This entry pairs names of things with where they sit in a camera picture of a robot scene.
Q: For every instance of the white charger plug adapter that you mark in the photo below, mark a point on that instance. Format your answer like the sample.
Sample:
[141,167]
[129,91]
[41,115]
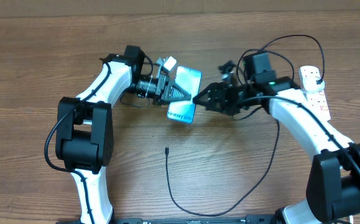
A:
[310,79]

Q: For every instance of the white power extension strip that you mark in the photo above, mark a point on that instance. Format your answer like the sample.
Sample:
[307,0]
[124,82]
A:
[319,103]

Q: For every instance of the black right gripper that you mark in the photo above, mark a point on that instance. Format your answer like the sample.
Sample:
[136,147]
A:
[214,91]

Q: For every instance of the blue Galaxy smartphone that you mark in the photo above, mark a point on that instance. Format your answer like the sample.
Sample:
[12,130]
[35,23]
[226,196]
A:
[189,79]

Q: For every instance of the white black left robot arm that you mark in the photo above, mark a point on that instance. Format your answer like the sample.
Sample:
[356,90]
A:
[82,140]

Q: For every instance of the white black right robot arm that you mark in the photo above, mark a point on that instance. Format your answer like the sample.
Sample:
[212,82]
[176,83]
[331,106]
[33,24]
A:
[333,188]

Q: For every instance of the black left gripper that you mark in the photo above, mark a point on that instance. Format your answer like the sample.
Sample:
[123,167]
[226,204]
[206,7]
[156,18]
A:
[163,81]

